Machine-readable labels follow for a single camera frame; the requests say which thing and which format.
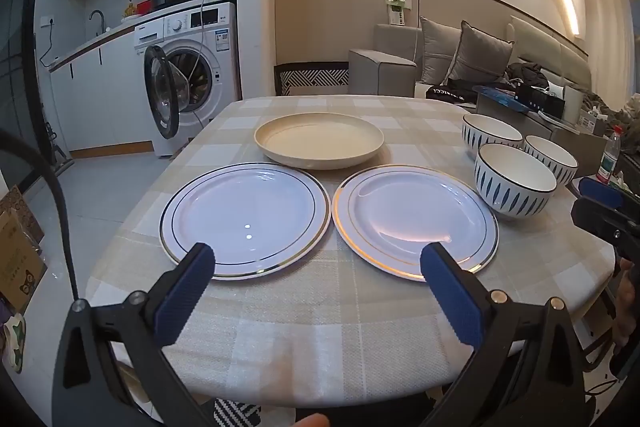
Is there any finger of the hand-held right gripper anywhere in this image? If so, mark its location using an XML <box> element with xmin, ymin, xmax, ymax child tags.
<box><xmin>571</xmin><ymin>196</ymin><xmax>640</xmax><ymax>264</ymax></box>
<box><xmin>579</xmin><ymin>176</ymin><xmax>640</xmax><ymax>210</ymax></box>

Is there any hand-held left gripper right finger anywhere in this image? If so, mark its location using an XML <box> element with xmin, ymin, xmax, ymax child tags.
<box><xmin>419</xmin><ymin>242</ymin><xmax>588</xmax><ymax>427</ymax></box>

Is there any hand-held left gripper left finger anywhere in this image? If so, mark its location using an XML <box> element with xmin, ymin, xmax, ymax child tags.
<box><xmin>52</xmin><ymin>243</ymin><xmax>221</xmax><ymax>427</ymax></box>

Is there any white bowl blue leaf pattern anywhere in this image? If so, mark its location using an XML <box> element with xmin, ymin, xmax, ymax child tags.
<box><xmin>522</xmin><ymin>135</ymin><xmax>579</xmax><ymax>188</ymax></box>
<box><xmin>474</xmin><ymin>143</ymin><xmax>558</xmax><ymax>222</ymax></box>
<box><xmin>461</xmin><ymin>113</ymin><xmax>524</xmax><ymax>162</ymax></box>

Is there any white plate gold rim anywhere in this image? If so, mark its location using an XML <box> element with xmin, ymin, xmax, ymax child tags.
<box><xmin>331</xmin><ymin>164</ymin><xmax>500</xmax><ymax>282</ymax></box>

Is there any white gold-rimmed plate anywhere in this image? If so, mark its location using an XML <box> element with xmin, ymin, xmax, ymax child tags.
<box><xmin>159</xmin><ymin>163</ymin><xmax>332</xmax><ymax>280</ymax></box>

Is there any beige round plate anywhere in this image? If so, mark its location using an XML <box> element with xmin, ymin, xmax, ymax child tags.
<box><xmin>254</xmin><ymin>112</ymin><xmax>386</xmax><ymax>171</ymax></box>

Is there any person's right hand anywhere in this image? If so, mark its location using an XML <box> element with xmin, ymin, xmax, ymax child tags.
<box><xmin>612</xmin><ymin>258</ymin><xmax>640</xmax><ymax>349</ymax></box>

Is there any clear water bottle red cap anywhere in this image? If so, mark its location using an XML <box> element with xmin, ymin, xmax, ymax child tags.
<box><xmin>596</xmin><ymin>125</ymin><xmax>623</xmax><ymax>185</ymax></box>

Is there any grey coffee table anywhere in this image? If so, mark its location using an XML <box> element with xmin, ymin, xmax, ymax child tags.
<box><xmin>537</xmin><ymin>109</ymin><xmax>640</xmax><ymax>195</ymax></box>

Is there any beige plaid tablecloth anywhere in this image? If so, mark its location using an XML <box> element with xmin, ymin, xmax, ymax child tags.
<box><xmin>85</xmin><ymin>94</ymin><xmax>618</xmax><ymax>408</ymax></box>

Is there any blue printed pad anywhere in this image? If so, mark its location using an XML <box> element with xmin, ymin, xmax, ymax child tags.
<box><xmin>472</xmin><ymin>84</ymin><xmax>531</xmax><ymax>112</ymax></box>

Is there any cardboard box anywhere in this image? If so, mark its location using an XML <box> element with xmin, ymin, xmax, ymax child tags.
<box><xmin>0</xmin><ymin>184</ymin><xmax>48</xmax><ymax>314</ymax></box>

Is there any white green patterned bag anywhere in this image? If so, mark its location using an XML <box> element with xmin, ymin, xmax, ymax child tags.
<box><xmin>2</xmin><ymin>312</ymin><xmax>26</xmax><ymax>374</ymax></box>

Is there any black garment white lettering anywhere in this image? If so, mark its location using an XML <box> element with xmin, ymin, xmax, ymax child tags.
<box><xmin>425</xmin><ymin>79</ymin><xmax>481</xmax><ymax>102</ymax></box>

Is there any grey pillow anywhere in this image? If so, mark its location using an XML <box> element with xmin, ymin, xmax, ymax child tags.
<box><xmin>419</xmin><ymin>16</ymin><xmax>463</xmax><ymax>80</ymax></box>
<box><xmin>447</xmin><ymin>21</ymin><xmax>514</xmax><ymax>85</ymax></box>

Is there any floor mop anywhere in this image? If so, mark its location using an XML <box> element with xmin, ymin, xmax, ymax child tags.
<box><xmin>42</xmin><ymin>122</ymin><xmax>73</xmax><ymax>168</ymax></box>

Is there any white lower kitchen cabinet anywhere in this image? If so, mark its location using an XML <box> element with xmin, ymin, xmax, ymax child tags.
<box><xmin>50</xmin><ymin>27</ymin><xmax>156</xmax><ymax>160</ymax></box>

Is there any grey sofa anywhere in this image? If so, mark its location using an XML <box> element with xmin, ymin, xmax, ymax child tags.
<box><xmin>348</xmin><ymin>14</ymin><xmax>591</xmax><ymax>108</ymax></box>

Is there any white washing machine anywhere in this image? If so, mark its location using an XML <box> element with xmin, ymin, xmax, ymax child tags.
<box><xmin>132</xmin><ymin>2</ymin><xmax>242</xmax><ymax>158</ymax></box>

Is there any black framed glass door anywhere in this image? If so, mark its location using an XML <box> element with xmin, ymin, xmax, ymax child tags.
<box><xmin>0</xmin><ymin>0</ymin><xmax>51</xmax><ymax>188</ymax></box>

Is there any black cable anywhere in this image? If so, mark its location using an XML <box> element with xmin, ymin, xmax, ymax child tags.
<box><xmin>0</xmin><ymin>127</ymin><xmax>82</xmax><ymax>304</ymax></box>

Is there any white wall device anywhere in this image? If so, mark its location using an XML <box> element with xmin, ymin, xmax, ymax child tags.
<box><xmin>385</xmin><ymin>0</ymin><xmax>413</xmax><ymax>26</ymax></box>

